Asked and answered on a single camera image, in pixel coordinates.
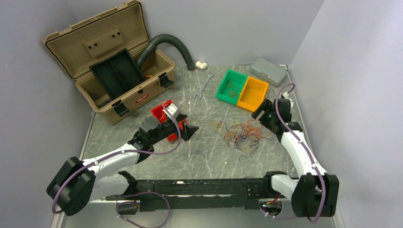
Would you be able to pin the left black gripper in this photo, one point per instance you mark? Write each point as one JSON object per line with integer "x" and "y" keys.
{"x": 188, "y": 131}

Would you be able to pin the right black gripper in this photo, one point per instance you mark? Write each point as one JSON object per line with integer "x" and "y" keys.
{"x": 267, "y": 106}

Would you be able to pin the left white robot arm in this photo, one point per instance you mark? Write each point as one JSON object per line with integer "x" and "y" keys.
{"x": 79, "y": 182}

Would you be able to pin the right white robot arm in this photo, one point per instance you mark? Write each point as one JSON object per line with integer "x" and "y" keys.
{"x": 314, "y": 192}

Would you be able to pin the orange plastic bin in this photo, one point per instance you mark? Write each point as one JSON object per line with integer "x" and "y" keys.
{"x": 252, "y": 94}

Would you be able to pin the red plastic bin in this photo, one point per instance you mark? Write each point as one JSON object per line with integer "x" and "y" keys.
{"x": 159, "y": 114}

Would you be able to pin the green plastic bin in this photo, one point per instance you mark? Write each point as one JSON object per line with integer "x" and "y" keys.
{"x": 231, "y": 86}

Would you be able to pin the grey plastic case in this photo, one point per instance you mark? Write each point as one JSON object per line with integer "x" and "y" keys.
{"x": 265, "y": 70}

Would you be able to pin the silver open-end wrench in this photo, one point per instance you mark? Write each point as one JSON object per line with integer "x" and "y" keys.
{"x": 199, "y": 93}

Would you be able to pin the white pipe fitting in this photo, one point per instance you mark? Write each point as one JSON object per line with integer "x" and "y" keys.
{"x": 201, "y": 65}

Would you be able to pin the black toolbox tray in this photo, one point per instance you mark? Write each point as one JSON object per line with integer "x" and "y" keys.
{"x": 118, "y": 74}

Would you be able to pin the tan plastic toolbox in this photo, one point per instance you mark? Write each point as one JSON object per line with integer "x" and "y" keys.
{"x": 98, "y": 38}

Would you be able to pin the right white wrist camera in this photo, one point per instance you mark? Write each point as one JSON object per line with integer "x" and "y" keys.
{"x": 286, "y": 95}

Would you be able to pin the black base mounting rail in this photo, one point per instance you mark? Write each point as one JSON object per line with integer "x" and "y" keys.
{"x": 244, "y": 193}

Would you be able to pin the aluminium extrusion frame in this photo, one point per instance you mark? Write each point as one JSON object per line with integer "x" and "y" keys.
{"x": 91, "y": 215}

